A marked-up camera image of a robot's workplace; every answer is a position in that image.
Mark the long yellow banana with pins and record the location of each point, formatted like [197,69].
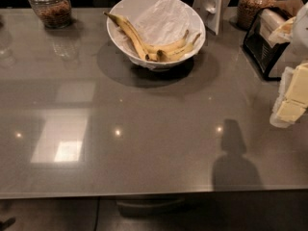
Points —
[124,24]

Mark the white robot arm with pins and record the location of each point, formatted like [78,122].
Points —
[295,32]

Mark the front yellow banana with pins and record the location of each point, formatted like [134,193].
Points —
[177,54]

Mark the middle yellow banana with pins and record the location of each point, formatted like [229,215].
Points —
[167,47]

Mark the white ceramic bowl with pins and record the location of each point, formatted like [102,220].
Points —
[122,10]

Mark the white paper bowl liner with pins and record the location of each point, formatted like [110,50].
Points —
[163,21]

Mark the brown paper bag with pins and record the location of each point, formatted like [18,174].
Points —
[290,7]

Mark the right glass jar with cereal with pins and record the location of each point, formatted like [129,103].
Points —
[247,9]

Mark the glass jar with cereal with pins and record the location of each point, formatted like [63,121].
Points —
[247,9]
[52,13]

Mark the left glass jar with cereal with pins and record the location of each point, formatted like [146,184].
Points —
[52,13]

